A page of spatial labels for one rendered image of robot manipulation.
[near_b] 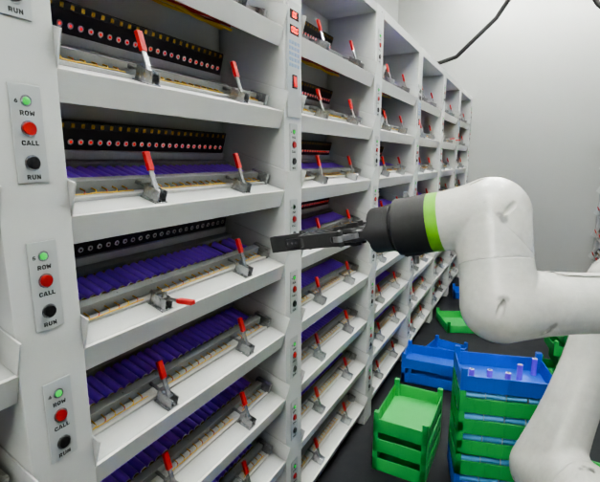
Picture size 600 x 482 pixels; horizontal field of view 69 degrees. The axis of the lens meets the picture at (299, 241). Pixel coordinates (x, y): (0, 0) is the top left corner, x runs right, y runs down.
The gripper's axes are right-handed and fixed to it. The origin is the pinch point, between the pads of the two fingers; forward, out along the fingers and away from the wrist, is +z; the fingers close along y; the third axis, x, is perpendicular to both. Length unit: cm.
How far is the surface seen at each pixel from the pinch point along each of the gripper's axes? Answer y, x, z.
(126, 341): -21.9, -10.8, 21.8
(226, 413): 11, -42, 35
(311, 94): 80, 45, 26
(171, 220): -9.7, 8.0, 18.1
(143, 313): -16.5, -7.4, 22.9
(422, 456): 75, -91, 6
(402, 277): 170, -46, 32
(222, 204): 4.7, 9.6, 17.1
